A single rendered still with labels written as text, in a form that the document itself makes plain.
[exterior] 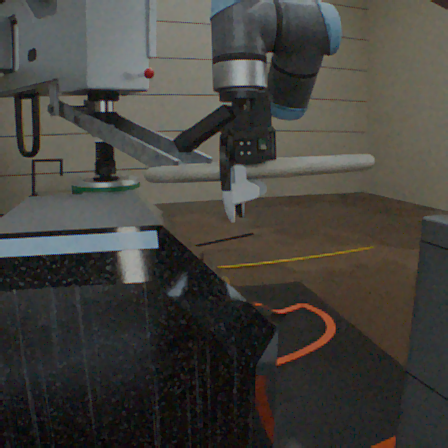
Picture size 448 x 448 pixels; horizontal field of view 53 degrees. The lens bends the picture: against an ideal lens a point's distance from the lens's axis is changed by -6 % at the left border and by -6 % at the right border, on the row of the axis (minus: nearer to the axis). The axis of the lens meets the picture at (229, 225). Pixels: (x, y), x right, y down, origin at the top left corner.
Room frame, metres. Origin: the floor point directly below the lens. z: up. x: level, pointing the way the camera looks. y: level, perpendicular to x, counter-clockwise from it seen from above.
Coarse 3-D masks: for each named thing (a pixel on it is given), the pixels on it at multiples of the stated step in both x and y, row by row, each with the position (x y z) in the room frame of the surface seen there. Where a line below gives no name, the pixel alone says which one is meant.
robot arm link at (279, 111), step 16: (304, 0) 1.11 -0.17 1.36; (320, 0) 1.18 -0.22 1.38; (272, 64) 0.87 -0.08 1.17; (272, 80) 0.87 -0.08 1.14; (288, 80) 0.85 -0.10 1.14; (304, 80) 0.85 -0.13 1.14; (288, 96) 0.87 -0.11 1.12; (304, 96) 0.88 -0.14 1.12; (272, 112) 0.91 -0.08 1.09; (288, 112) 0.90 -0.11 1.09; (304, 112) 0.92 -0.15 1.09
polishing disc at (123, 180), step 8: (120, 176) 1.55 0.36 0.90; (128, 176) 1.54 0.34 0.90; (72, 184) 1.42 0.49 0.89; (80, 184) 1.38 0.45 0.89; (88, 184) 1.37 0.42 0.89; (96, 184) 1.36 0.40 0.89; (104, 184) 1.37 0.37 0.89; (112, 184) 1.37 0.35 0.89; (120, 184) 1.39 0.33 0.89; (128, 184) 1.41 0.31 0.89
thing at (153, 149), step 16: (48, 112) 1.55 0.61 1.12; (64, 112) 1.54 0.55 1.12; (80, 112) 1.46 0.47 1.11; (96, 128) 1.39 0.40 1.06; (112, 128) 1.32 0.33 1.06; (128, 128) 1.46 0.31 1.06; (144, 128) 1.40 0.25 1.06; (112, 144) 1.32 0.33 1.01; (128, 144) 1.26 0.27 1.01; (144, 144) 1.21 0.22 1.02; (160, 144) 1.34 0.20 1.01; (144, 160) 1.21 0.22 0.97; (160, 160) 1.16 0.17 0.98; (176, 160) 1.12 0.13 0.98; (192, 160) 1.24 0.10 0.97; (208, 160) 1.20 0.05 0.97
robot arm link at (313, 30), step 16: (272, 0) 0.79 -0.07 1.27; (288, 0) 0.80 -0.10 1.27; (288, 16) 0.77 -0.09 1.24; (304, 16) 0.78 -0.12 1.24; (320, 16) 0.78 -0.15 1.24; (336, 16) 0.79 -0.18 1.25; (288, 32) 0.77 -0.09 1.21; (304, 32) 0.78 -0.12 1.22; (320, 32) 0.79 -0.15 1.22; (336, 32) 0.79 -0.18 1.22; (288, 48) 0.80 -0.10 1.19; (304, 48) 0.80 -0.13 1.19; (320, 48) 0.81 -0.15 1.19; (336, 48) 0.81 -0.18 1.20; (288, 64) 0.83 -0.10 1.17; (304, 64) 0.82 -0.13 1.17; (320, 64) 0.85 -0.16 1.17
